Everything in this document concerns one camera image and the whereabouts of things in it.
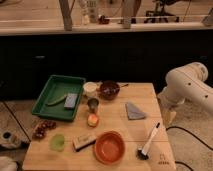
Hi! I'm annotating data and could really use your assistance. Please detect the green cucumber slice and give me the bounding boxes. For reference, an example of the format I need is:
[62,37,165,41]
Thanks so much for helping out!
[46,94,67,106]

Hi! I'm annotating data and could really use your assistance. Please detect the grey blue sponge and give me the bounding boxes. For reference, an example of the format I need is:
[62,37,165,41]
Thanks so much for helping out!
[64,93,78,108]

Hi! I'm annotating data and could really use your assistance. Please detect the green plastic tray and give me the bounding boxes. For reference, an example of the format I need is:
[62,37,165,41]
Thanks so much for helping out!
[32,75,86,122]

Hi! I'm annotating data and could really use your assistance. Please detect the wooden eraser block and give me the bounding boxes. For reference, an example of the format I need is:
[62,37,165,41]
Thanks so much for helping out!
[73,134,96,151]

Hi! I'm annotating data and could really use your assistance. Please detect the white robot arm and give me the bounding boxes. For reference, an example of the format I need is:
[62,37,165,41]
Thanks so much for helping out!
[157,62,213,126]

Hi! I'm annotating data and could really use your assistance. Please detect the black office chair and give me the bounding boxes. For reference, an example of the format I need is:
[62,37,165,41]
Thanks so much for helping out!
[144,0,179,23]

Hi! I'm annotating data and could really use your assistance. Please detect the black white dish brush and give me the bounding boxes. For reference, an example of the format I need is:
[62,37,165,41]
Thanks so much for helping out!
[137,123,160,160]

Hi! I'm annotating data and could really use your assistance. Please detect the white cup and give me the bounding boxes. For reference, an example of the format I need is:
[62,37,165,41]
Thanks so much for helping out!
[83,82,97,98]

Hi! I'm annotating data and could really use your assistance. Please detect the small metal cup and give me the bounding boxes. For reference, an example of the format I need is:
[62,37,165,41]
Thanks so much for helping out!
[87,98,99,113]

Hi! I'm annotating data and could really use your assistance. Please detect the red orange bowl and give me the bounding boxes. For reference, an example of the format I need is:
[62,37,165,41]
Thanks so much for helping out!
[93,131,125,165]

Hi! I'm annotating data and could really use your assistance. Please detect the dark brown bowl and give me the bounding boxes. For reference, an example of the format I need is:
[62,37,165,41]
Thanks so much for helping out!
[99,80,120,100]

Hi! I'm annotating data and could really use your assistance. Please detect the orange yellow fruit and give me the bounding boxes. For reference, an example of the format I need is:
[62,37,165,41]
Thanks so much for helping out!
[87,114,99,127]

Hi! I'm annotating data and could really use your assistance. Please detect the grey towel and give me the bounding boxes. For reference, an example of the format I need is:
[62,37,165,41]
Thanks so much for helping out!
[125,102,146,120]

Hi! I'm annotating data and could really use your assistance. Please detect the light green cup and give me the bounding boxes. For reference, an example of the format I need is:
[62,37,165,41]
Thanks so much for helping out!
[50,134,65,151]

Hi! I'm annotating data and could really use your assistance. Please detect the brown grape bunch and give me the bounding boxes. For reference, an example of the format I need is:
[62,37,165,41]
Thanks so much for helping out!
[32,120,56,139]

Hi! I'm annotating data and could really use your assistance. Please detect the black cable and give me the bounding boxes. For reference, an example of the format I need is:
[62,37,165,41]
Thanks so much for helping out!
[166,125,213,171]

